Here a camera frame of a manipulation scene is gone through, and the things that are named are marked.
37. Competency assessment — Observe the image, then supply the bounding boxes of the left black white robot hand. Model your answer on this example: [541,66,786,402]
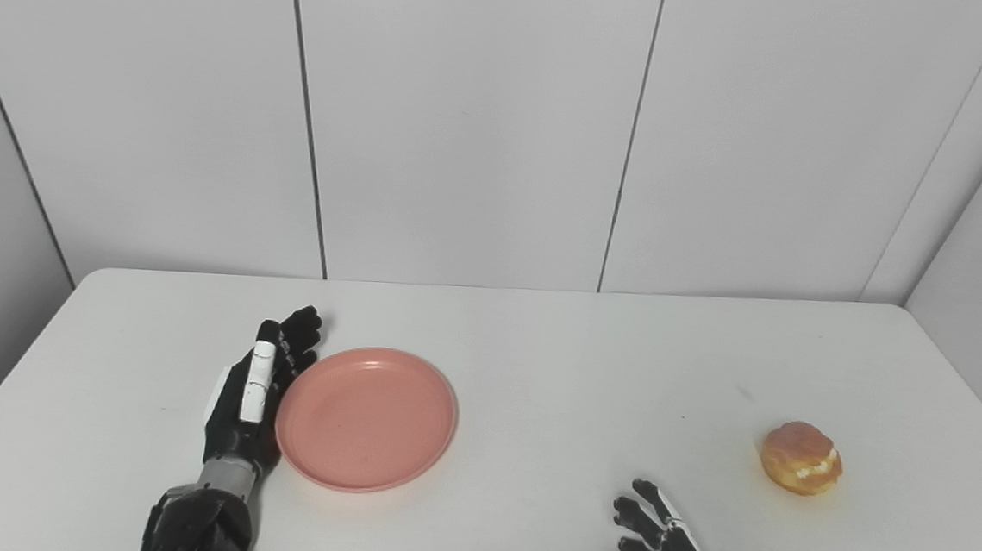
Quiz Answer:
[200,298,324,482]

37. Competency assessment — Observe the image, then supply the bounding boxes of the pink round plate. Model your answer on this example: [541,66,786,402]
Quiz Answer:
[271,341,463,500]

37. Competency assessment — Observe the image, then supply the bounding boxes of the cream puff pastry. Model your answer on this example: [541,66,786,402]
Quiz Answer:
[757,418,847,498]

